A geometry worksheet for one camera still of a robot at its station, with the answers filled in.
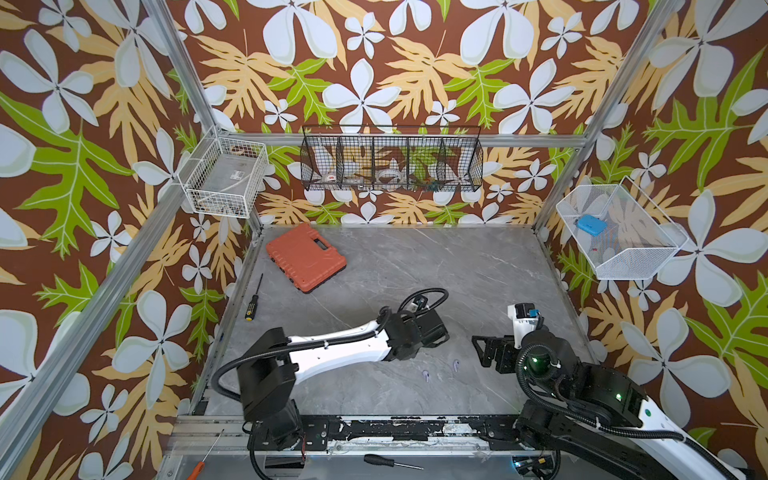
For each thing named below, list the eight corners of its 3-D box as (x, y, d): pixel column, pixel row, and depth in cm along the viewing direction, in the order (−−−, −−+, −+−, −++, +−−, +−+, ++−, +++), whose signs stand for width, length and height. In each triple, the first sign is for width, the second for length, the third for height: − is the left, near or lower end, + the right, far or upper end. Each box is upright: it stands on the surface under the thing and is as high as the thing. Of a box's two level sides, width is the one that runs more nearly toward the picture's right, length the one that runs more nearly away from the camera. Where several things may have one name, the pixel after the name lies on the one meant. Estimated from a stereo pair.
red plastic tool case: (305, 296, 101) (301, 289, 97) (266, 253, 113) (262, 244, 110) (348, 266, 109) (347, 258, 106) (308, 229, 122) (305, 220, 118)
